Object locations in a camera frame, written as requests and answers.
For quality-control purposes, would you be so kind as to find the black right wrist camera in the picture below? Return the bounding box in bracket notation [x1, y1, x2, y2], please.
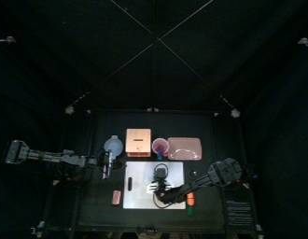
[153, 167, 168, 182]

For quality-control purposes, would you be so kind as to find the light wooden box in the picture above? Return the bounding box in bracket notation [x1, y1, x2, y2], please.
[125, 128, 153, 158]

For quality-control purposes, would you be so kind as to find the pink square plate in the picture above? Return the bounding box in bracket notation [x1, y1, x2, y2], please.
[165, 136, 203, 162]

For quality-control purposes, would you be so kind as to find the white cutting board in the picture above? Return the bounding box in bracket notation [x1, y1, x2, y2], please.
[123, 161, 187, 210]

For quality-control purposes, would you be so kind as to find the white printed label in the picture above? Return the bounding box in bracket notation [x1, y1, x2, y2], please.
[224, 200, 253, 228]

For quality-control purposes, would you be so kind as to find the orange and green toy knife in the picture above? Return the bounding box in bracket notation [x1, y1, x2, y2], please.
[185, 191, 197, 218]

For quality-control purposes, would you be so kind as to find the pink toy sushi piece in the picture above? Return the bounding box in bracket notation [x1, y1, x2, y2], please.
[111, 190, 123, 206]

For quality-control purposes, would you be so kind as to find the pink plastic cup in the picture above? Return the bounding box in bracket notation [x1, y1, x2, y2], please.
[151, 137, 171, 155]

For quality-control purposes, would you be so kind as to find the pale blue round bowl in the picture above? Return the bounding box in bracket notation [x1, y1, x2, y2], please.
[103, 134, 125, 157]

